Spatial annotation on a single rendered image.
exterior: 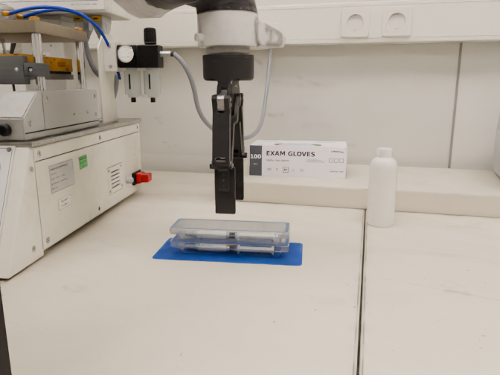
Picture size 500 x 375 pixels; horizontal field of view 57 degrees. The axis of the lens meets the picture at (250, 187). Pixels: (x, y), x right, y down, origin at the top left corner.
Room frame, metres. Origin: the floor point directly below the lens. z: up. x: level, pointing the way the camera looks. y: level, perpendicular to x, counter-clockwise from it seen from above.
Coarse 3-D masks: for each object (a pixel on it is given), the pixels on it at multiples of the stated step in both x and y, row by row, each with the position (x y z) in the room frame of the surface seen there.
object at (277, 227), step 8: (176, 224) 0.70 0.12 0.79; (184, 224) 0.70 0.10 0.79; (192, 224) 0.70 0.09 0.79; (200, 224) 0.70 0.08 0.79; (208, 224) 0.70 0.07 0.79; (216, 224) 0.70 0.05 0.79; (224, 224) 0.70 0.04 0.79; (232, 224) 0.70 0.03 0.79; (240, 224) 0.70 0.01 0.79; (248, 224) 0.70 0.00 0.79; (256, 224) 0.70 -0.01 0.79; (264, 224) 0.70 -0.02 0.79; (272, 224) 0.70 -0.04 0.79; (280, 224) 0.70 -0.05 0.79; (288, 224) 0.70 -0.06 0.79; (280, 232) 0.66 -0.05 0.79
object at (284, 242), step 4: (176, 236) 0.70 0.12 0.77; (172, 240) 0.68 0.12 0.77; (176, 240) 0.68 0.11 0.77; (180, 240) 0.68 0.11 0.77; (184, 240) 0.68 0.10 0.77; (188, 240) 0.68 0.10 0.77; (192, 240) 0.68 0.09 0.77; (196, 240) 0.68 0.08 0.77; (200, 240) 0.68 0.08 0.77; (204, 240) 0.68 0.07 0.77; (284, 240) 0.68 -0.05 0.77; (288, 240) 0.68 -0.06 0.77; (236, 244) 0.67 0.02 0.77; (240, 244) 0.67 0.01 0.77; (244, 244) 0.67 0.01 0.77; (248, 244) 0.67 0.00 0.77; (252, 244) 0.67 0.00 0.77; (256, 244) 0.67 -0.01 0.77; (260, 244) 0.67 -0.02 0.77; (264, 244) 0.67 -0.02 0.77; (268, 244) 0.67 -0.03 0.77; (272, 244) 0.67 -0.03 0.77; (276, 244) 0.67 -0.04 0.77; (280, 244) 0.67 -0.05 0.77; (284, 244) 0.67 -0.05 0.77; (288, 244) 0.67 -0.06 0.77
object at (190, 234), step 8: (176, 232) 0.67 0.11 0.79; (184, 232) 0.67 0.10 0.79; (192, 232) 0.67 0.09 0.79; (200, 232) 0.67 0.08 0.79; (208, 232) 0.67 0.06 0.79; (216, 232) 0.67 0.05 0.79; (224, 232) 0.67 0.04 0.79; (232, 232) 0.66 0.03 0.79; (240, 232) 0.66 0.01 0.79; (248, 232) 0.66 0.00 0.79; (256, 232) 0.66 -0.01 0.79; (264, 232) 0.66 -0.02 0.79; (272, 232) 0.66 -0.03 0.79; (288, 232) 0.66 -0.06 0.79; (208, 240) 0.68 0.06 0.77; (216, 240) 0.68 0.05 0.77; (224, 240) 0.68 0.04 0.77; (232, 240) 0.68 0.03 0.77; (240, 240) 0.67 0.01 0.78; (248, 240) 0.67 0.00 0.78; (256, 240) 0.67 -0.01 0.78; (264, 240) 0.67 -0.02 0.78; (272, 240) 0.67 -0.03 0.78; (280, 240) 0.67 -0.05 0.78
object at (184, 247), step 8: (184, 248) 0.68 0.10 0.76; (192, 248) 0.67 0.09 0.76; (200, 248) 0.67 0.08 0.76; (208, 248) 0.67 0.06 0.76; (216, 248) 0.67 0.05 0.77; (224, 248) 0.67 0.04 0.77; (232, 248) 0.66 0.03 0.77; (240, 248) 0.66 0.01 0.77; (248, 248) 0.66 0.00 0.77; (256, 248) 0.66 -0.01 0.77; (264, 248) 0.66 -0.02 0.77; (272, 248) 0.66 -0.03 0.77; (280, 248) 0.66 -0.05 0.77; (288, 248) 0.66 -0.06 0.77; (264, 256) 0.67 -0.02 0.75; (272, 256) 0.67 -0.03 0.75
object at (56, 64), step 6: (0, 42) 0.86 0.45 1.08; (0, 48) 0.86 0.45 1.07; (0, 54) 0.78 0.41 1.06; (6, 54) 0.78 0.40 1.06; (12, 54) 0.78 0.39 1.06; (18, 54) 0.78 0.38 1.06; (24, 54) 0.78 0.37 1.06; (30, 54) 0.80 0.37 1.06; (30, 60) 0.80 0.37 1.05; (48, 60) 0.86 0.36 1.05; (54, 60) 0.88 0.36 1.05; (60, 60) 0.90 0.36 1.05; (66, 60) 0.92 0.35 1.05; (54, 66) 0.88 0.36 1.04; (60, 66) 0.90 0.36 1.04; (66, 66) 0.92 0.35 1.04; (54, 72) 0.88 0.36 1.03; (60, 72) 0.90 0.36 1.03; (66, 72) 0.92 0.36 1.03; (30, 78) 0.79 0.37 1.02; (48, 78) 0.85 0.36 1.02; (54, 78) 0.87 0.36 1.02; (60, 78) 0.89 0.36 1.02; (66, 78) 0.91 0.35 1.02; (72, 78) 0.94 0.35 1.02
